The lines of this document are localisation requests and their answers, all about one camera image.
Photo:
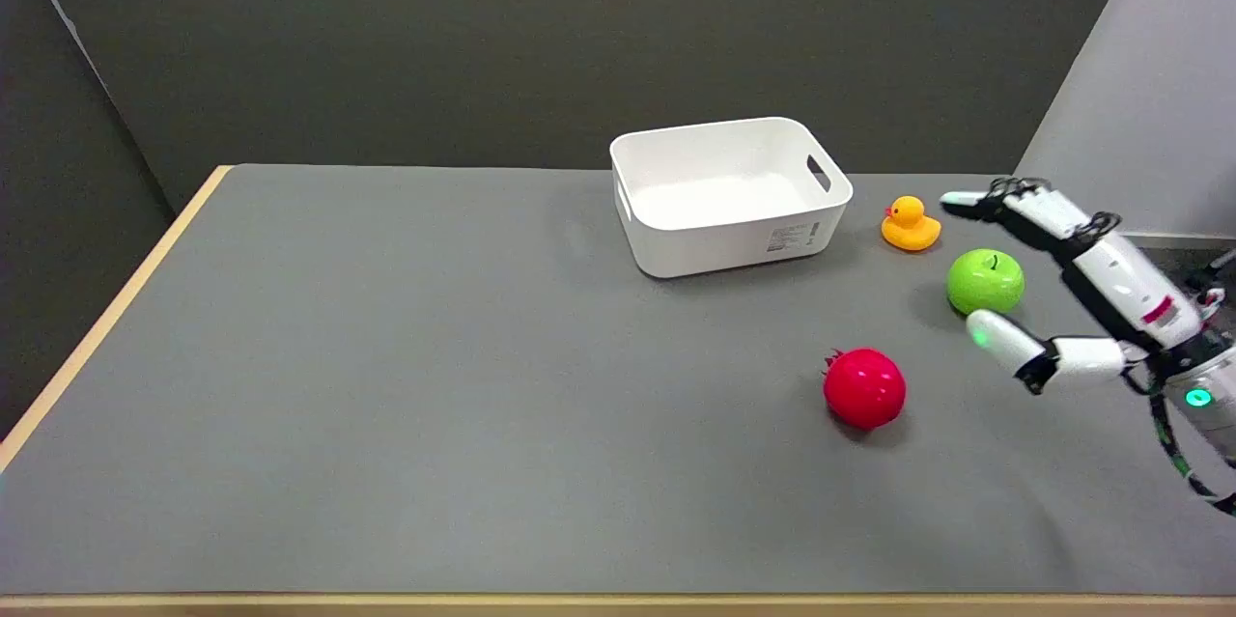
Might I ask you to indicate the white plastic storage bin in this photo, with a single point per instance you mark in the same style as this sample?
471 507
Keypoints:
726 195

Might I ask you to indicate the red pomegranate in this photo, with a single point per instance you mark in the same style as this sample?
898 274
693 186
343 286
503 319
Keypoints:
863 389

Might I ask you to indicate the yellow rubber duck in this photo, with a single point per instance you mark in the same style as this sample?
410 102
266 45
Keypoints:
910 224

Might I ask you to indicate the green apple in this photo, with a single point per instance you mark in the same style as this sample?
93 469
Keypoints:
985 281

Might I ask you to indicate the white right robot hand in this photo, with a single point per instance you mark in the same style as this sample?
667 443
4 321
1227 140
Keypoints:
1110 274

